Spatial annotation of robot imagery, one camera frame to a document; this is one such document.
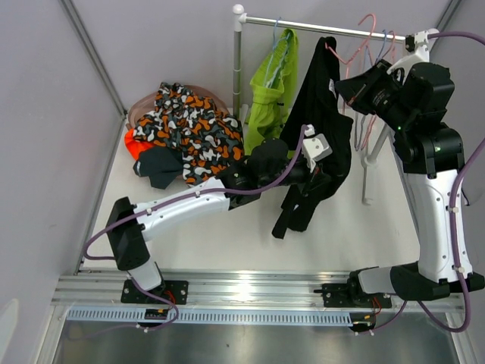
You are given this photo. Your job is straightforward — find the dark navy shorts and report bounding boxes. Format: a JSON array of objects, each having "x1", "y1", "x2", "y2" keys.
[{"x1": 133, "y1": 146, "x2": 183, "y2": 190}]

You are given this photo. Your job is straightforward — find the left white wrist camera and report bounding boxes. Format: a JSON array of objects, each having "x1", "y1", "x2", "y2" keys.
[{"x1": 302, "y1": 124, "x2": 333, "y2": 171}]

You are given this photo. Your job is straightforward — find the light blue hanger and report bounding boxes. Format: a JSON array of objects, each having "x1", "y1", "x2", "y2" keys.
[{"x1": 264, "y1": 17, "x2": 293, "y2": 89}]

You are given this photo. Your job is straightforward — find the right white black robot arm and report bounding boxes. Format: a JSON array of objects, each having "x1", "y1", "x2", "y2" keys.
[{"x1": 335, "y1": 61, "x2": 484, "y2": 306}]

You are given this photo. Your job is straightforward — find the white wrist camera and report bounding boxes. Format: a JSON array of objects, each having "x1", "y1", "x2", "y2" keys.
[
  {"x1": 387, "y1": 28, "x2": 439, "y2": 77},
  {"x1": 302, "y1": 124, "x2": 333, "y2": 171}
]

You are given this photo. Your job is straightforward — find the translucent pink plastic basket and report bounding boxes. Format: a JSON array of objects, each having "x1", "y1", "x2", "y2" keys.
[{"x1": 127, "y1": 83, "x2": 235, "y2": 181}]

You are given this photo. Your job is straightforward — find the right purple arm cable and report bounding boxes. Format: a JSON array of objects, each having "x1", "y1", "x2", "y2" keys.
[{"x1": 373, "y1": 30, "x2": 485, "y2": 334}]

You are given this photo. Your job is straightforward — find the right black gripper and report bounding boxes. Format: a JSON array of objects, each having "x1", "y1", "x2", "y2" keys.
[{"x1": 335, "y1": 59, "x2": 415, "y2": 133}]

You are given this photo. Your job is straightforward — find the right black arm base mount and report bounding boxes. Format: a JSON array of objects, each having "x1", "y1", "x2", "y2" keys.
[{"x1": 313, "y1": 270, "x2": 392, "y2": 309}]

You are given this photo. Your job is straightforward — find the aluminium extrusion rail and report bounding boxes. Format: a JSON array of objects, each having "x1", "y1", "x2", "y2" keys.
[{"x1": 50, "y1": 269, "x2": 464, "y2": 314}]

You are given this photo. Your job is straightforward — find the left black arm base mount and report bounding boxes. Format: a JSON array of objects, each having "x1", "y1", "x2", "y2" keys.
[{"x1": 120, "y1": 280, "x2": 189, "y2": 305}]

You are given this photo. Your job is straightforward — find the black shorts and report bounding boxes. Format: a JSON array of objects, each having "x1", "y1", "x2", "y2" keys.
[{"x1": 272, "y1": 36, "x2": 353, "y2": 239}]

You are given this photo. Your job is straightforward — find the pink hanger with navy shorts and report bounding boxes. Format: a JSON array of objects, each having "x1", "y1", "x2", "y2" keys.
[{"x1": 354, "y1": 30, "x2": 396, "y2": 152}]

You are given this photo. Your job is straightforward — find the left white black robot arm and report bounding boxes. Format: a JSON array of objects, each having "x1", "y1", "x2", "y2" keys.
[{"x1": 106, "y1": 134, "x2": 333, "y2": 303}]

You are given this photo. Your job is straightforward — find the lime green shorts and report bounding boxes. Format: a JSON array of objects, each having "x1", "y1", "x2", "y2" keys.
[{"x1": 244, "y1": 29, "x2": 299, "y2": 155}]

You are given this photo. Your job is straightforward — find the camouflage patterned shorts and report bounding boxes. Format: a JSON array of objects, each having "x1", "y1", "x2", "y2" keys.
[{"x1": 133, "y1": 82, "x2": 245, "y2": 185}]

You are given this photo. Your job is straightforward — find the grey slotted cable duct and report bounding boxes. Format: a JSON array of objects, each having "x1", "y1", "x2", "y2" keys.
[{"x1": 67, "y1": 306, "x2": 353, "y2": 327}]

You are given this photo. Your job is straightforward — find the white metal clothes rack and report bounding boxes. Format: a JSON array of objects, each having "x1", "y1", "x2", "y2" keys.
[{"x1": 232, "y1": 4, "x2": 405, "y2": 206}]

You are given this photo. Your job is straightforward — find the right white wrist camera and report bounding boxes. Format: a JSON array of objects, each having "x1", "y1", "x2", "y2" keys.
[{"x1": 387, "y1": 28, "x2": 439, "y2": 77}]

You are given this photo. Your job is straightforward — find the pink hanger with black shorts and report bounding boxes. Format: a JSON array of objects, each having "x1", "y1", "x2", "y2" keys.
[{"x1": 324, "y1": 13, "x2": 377, "y2": 108}]

